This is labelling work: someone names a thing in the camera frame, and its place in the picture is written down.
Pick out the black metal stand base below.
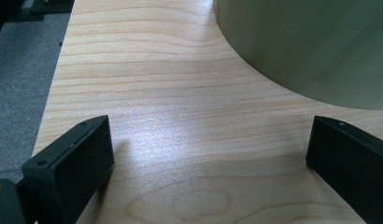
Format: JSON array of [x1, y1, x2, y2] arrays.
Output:
[[0, 0, 76, 40]]

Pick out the green plastic trash bin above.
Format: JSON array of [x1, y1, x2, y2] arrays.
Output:
[[212, 0, 383, 111]]

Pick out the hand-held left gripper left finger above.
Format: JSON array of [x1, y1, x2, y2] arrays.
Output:
[[21, 115, 115, 224]]

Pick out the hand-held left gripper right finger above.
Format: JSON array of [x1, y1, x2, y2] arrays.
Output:
[[305, 115, 383, 224]]

